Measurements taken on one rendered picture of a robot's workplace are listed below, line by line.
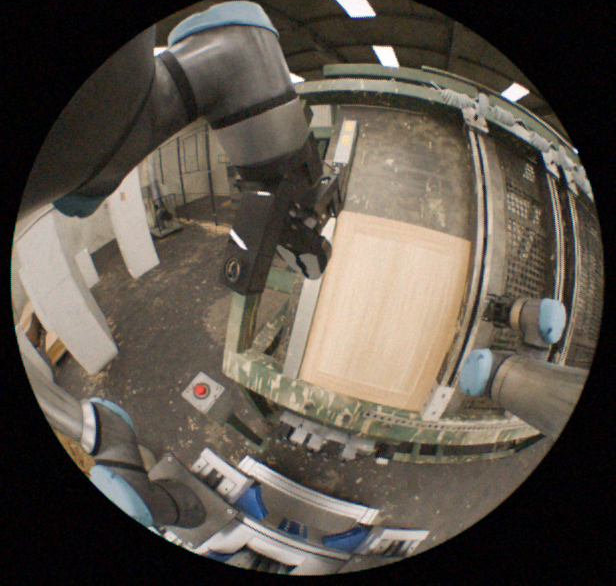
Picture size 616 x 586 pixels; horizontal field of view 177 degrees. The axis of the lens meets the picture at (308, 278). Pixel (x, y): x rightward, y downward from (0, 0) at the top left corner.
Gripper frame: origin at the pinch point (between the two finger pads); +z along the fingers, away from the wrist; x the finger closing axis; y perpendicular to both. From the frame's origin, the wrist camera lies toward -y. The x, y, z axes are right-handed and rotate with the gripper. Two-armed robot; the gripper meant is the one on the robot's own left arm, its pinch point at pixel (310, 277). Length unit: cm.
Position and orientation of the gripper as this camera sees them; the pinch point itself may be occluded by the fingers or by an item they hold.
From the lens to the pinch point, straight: 31.9
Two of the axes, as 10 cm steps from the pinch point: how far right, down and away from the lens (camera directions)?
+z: 2.4, 4.9, 8.4
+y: 4.6, -8.2, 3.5
